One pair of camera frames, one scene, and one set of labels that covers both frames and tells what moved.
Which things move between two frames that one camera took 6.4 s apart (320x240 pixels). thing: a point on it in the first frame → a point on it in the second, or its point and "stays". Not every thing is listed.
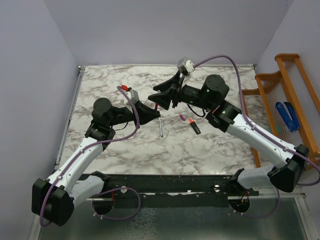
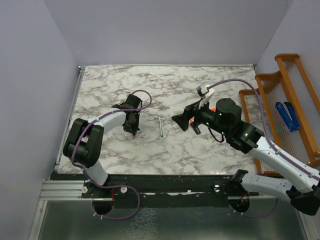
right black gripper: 164,98 → 182,119
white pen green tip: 161,128 stays
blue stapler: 287,113 stays
